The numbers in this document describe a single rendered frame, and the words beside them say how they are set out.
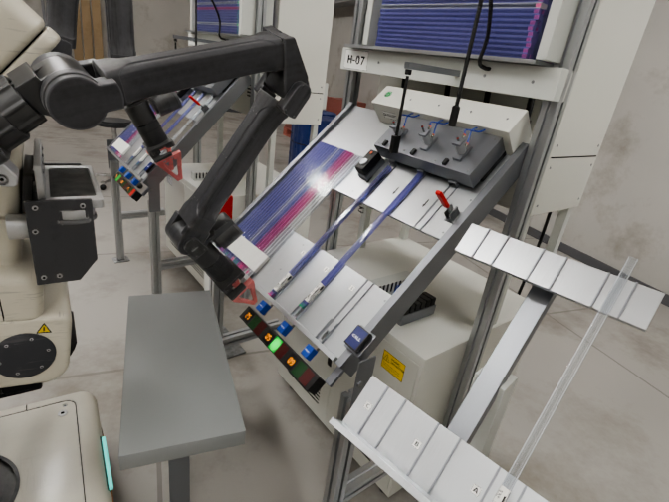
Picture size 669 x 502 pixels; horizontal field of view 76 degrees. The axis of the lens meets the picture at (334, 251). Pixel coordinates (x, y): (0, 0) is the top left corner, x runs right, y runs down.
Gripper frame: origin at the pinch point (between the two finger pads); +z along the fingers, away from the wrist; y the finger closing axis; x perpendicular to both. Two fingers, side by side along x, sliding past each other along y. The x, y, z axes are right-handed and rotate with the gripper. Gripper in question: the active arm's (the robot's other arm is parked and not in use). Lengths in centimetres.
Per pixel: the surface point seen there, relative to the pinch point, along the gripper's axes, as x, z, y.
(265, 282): -6.0, 8.4, 6.9
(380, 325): -15.7, 9.0, -31.6
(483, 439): -11, 18, -60
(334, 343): -5.8, 9.1, -25.1
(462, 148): -61, -2, -23
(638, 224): -250, 246, 12
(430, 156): -58, 0, -14
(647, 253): -235, 257, -2
